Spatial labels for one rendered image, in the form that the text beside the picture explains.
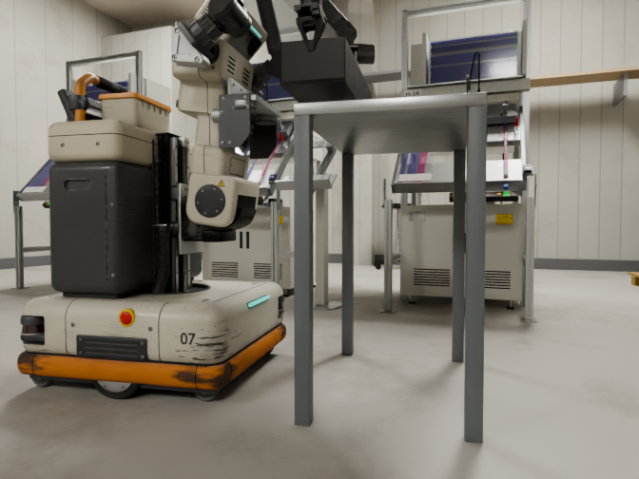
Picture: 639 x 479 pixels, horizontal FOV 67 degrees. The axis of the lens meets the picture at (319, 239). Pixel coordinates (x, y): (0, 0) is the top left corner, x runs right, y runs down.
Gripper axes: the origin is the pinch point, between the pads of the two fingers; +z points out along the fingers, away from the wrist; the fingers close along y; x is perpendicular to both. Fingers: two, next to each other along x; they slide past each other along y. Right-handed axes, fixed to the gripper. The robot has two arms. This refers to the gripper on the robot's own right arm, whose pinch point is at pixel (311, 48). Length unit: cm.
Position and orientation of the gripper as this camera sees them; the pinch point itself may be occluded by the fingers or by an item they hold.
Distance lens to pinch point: 132.4
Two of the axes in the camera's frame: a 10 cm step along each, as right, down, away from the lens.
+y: 2.3, -0.3, 9.7
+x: -9.7, 0.1, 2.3
